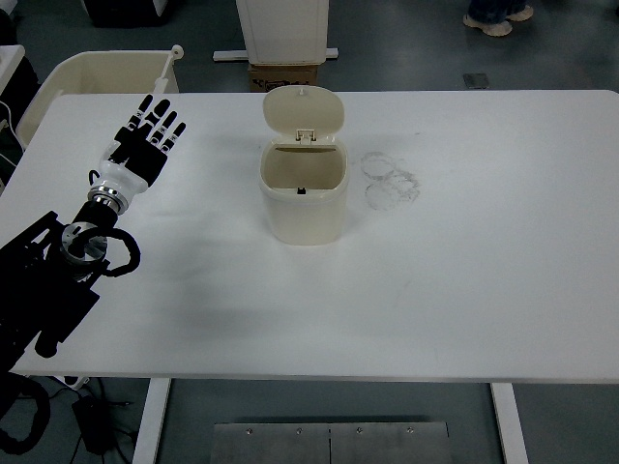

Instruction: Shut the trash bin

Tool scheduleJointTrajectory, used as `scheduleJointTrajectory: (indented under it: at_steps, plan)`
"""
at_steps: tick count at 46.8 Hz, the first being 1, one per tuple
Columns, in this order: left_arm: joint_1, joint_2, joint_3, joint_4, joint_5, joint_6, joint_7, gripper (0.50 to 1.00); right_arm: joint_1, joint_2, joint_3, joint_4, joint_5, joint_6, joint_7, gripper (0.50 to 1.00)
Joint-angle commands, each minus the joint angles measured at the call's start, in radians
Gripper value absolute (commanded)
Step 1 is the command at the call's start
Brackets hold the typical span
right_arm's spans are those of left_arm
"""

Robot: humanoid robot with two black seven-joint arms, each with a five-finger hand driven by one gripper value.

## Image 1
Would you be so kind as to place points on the white box edge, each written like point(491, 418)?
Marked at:
point(12, 54)

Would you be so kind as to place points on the cream plastic storage tub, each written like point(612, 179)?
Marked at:
point(97, 72)

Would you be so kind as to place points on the black power adapter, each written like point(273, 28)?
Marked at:
point(94, 425)

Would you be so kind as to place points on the white rod with round end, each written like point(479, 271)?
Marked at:
point(164, 72)

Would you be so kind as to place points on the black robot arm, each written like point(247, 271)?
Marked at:
point(43, 290)

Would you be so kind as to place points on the cream plastic trash bin with lid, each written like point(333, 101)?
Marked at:
point(304, 217)

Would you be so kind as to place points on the brown cardboard box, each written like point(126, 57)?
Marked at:
point(283, 77)

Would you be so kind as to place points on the grey metal plate with screws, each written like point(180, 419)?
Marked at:
point(290, 444)

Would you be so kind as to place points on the grey floor outlet plate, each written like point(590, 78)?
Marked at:
point(476, 80)

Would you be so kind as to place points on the person's legs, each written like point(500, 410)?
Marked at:
point(493, 7)

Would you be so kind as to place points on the person's foot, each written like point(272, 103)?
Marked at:
point(488, 25)
point(521, 13)

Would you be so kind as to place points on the black equipment case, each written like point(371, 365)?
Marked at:
point(121, 12)

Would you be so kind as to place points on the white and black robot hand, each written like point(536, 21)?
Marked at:
point(121, 169)

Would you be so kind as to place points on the white base bar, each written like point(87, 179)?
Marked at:
point(227, 55)

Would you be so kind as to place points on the white table leg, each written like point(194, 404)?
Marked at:
point(150, 420)
point(510, 425)

